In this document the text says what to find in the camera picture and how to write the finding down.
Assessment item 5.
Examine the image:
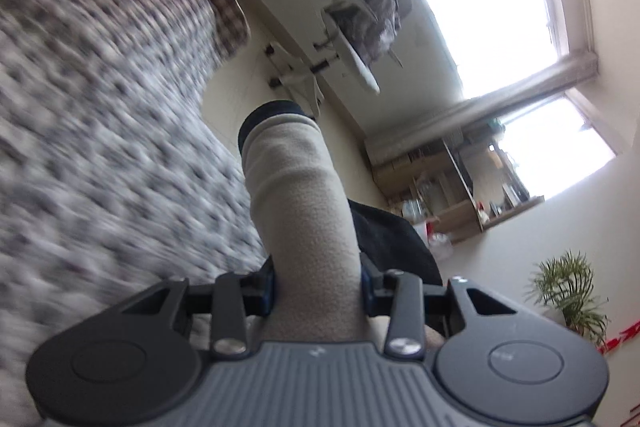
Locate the beige and black fleece garment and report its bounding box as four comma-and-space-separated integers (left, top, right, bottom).
238, 100, 442, 346

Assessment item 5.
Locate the wooden shelf unit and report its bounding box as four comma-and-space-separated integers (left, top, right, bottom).
373, 136, 544, 244

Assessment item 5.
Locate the green potted plant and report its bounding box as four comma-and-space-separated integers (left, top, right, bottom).
525, 251, 608, 348

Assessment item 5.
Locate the grey patterned quilt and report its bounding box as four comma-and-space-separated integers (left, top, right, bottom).
1, 106, 265, 426

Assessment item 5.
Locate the grey checkered sofa blanket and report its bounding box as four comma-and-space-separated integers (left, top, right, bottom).
0, 0, 252, 258

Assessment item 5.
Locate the grey curtain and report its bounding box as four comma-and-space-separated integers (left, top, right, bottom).
364, 51, 598, 167

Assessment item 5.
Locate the bag on office chair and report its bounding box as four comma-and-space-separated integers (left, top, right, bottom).
342, 0, 401, 65

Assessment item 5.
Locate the white office chair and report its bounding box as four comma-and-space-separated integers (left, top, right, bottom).
264, 0, 414, 119

